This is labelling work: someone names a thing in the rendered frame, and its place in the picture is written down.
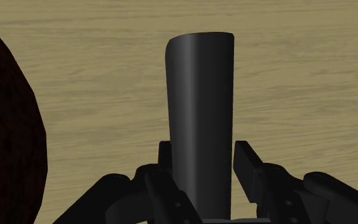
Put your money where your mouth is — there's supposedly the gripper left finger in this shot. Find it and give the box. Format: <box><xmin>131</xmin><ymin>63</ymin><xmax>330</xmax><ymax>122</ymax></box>
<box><xmin>52</xmin><ymin>140</ymin><xmax>203</xmax><ymax>224</ymax></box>

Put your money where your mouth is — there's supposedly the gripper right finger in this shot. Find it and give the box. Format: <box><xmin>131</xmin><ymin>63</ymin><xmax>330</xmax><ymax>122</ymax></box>
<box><xmin>233</xmin><ymin>140</ymin><xmax>358</xmax><ymax>224</ymax></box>

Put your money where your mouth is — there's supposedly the black cylindrical tumbler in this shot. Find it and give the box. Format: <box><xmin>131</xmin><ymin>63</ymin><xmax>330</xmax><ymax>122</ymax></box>
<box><xmin>165</xmin><ymin>31</ymin><xmax>235</xmax><ymax>220</ymax></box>

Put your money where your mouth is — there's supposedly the dark red rounded object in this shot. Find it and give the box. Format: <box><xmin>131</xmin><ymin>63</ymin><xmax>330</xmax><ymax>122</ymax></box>
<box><xmin>0</xmin><ymin>13</ymin><xmax>48</xmax><ymax>224</ymax></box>

